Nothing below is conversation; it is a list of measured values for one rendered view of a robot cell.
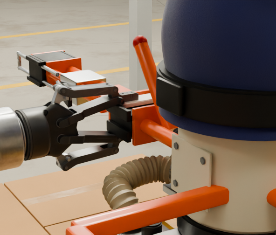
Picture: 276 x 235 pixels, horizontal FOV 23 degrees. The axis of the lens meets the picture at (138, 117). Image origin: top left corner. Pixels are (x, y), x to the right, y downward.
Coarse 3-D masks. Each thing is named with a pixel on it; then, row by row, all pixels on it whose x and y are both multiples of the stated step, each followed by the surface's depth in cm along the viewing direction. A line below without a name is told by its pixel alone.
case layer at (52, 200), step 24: (72, 168) 265; (96, 168) 265; (0, 192) 244; (24, 192) 244; (48, 192) 244; (72, 192) 244; (96, 192) 244; (144, 192) 244; (0, 216) 226; (24, 216) 226; (48, 216) 226; (72, 216) 226
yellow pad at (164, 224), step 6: (162, 222) 96; (138, 228) 94; (144, 228) 89; (150, 228) 89; (156, 228) 89; (162, 228) 94; (168, 228) 95; (120, 234) 92; (126, 234) 92; (132, 234) 92; (138, 234) 92; (144, 234) 90; (150, 234) 89
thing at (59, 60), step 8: (40, 56) 134; (48, 56) 134; (56, 56) 134; (64, 56) 134; (72, 56) 134; (48, 64) 130; (56, 64) 131; (64, 64) 132; (72, 64) 133; (80, 64) 134; (64, 72) 132; (48, 80) 131
